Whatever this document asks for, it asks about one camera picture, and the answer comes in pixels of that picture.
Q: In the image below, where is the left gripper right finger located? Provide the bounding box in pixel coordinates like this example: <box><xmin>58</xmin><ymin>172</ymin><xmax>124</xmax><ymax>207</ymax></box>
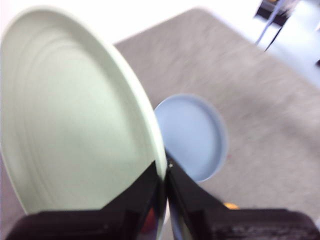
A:
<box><xmin>166</xmin><ymin>163</ymin><xmax>320</xmax><ymax>240</ymax></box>

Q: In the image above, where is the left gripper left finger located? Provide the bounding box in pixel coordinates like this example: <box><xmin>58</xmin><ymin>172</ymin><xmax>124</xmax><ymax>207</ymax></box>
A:
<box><xmin>4</xmin><ymin>159</ymin><xmax>166</xmax><ymax>240</ymax></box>

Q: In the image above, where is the green round plate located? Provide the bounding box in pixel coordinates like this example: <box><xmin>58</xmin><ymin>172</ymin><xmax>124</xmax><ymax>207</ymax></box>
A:
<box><xmin>0</xmin><ymin>5</ymin><xmax>171</xmax><ymax>240</ymax></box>

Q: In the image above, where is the blue round plate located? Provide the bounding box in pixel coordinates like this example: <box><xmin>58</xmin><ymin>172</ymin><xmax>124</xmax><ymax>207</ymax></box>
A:
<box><xmin>153</xmin><ymin>93</ymin><xmax>229</xmax><ymax>183</ymax></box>

